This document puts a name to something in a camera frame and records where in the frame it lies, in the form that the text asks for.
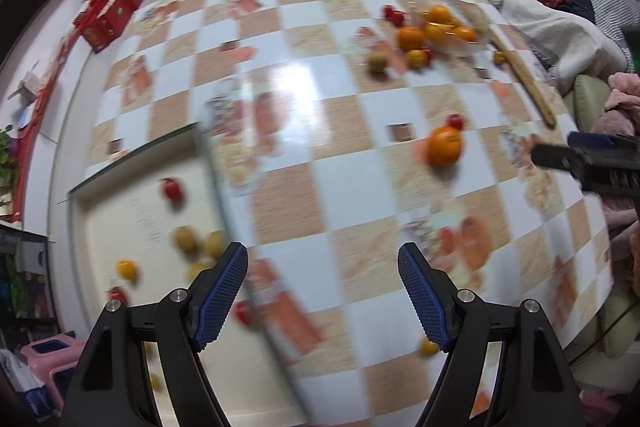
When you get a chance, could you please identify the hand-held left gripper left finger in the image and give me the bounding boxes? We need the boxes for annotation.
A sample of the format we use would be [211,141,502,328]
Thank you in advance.
[60,243,249,427]

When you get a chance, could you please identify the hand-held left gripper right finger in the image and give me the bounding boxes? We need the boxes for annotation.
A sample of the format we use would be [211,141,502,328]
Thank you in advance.
[397,243,586,427]

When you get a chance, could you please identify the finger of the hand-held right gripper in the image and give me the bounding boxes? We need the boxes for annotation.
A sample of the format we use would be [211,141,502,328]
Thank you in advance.
[568,132,632,150]
[531,144,586,174]

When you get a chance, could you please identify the white shallow tray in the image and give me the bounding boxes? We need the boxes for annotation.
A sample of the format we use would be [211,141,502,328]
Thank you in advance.
[67,123,321,427]

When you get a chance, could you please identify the pink fluffy cloth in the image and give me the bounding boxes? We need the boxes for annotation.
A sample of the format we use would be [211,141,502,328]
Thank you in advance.
[589,73,640,293]

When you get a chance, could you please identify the long wooden spatula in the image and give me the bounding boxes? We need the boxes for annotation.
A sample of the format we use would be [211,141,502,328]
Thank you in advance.
[401,0,557,128]

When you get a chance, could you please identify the orange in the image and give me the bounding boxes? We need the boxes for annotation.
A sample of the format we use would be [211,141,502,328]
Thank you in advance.
[397,26,426,52]
[426,126,464,168]

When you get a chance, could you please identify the white fringed blanket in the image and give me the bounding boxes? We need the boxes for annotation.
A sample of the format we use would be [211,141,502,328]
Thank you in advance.
[497,0,632,84]

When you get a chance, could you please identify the clear glass bowl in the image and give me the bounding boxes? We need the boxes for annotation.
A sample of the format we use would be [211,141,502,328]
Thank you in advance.
[407,0,490,58]

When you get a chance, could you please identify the pink plastic stool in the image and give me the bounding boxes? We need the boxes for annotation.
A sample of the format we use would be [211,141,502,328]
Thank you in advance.
[21,330,87,402]

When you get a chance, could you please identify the dark storage shelf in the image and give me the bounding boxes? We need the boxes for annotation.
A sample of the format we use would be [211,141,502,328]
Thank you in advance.
[0,224,57,319]

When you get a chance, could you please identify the checkered patterned tablecloth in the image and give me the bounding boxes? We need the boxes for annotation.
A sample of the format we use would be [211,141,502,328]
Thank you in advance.
[82,0,616,427]

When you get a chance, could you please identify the white plastic bag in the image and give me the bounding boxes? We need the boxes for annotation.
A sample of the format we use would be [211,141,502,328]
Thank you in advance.
[0,348,52,414]

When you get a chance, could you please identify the green potted plant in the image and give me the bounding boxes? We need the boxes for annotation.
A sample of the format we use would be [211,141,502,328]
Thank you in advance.
[0,125,22,200]

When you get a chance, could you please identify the small cardboard box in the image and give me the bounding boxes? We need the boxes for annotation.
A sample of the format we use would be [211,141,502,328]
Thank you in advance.
[7,71,45,106]

